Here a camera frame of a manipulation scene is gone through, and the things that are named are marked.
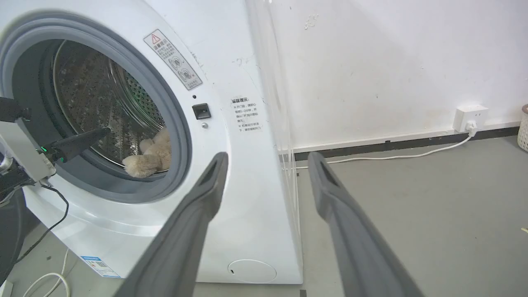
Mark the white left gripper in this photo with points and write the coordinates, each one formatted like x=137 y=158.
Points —
x=24 y=150

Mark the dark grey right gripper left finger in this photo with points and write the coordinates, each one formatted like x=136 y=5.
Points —
x=181 y=239

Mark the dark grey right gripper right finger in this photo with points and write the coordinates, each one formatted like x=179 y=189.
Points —
x=359 y=247

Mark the beige plush toy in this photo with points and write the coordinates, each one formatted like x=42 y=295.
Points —
x=150 y=159

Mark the dark washing machine door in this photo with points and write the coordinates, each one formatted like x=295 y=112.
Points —
x=8 y=235

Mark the white front-load washing machine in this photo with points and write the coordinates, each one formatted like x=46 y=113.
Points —
x=231 y=82

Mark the white power strip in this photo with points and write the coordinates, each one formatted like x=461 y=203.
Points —
x=4 y=289

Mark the white wall socket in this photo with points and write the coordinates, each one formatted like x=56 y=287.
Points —
x=470 y=115

